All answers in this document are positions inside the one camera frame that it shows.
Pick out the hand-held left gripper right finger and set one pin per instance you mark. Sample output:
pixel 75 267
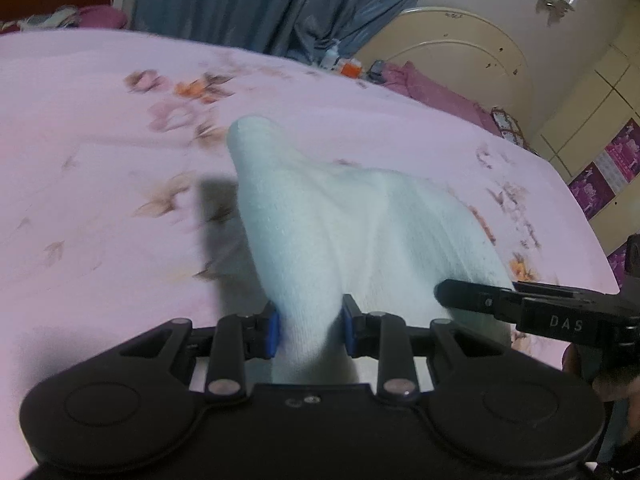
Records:
pixel 349 332

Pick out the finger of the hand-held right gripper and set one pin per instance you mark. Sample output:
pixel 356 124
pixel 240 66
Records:
pixel 475 300

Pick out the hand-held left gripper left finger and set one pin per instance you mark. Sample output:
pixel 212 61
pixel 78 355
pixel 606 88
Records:
pixel 272 332

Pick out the small white garment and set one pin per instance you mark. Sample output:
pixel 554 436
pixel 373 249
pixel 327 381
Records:
pixel 340 230

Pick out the person's right hand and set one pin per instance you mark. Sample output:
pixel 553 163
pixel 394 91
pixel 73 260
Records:
pixel 612 382

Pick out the pink pillow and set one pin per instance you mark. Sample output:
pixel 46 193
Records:
pixel 440 92

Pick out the pink floral blanket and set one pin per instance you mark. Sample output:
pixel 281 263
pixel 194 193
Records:
pixel 100 210

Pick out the cream wardrobe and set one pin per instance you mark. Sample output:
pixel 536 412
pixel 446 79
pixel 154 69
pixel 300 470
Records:
pixel 590 105

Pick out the small dark blue object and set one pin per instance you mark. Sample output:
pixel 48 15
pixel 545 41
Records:
pixel 378 69

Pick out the cream headboard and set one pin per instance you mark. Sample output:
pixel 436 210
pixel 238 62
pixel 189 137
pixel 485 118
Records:
pixel 465 45

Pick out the orange box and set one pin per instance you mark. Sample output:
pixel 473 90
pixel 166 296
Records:
pixel 351 67

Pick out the white bottle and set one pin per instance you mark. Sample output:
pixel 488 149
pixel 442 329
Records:
pixel 330 55

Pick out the grey-blue curtain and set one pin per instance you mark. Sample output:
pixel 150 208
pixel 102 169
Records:
pixel 280 0

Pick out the pink cloth pile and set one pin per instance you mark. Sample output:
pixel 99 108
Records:
pixel 102 16

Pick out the crumpled patterned cloth pile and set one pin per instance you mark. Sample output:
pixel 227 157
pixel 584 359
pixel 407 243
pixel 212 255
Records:
pixel 50 19

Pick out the purple wall poster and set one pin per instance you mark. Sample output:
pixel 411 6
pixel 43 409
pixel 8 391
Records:
pixel 625 155
pixel 592 190

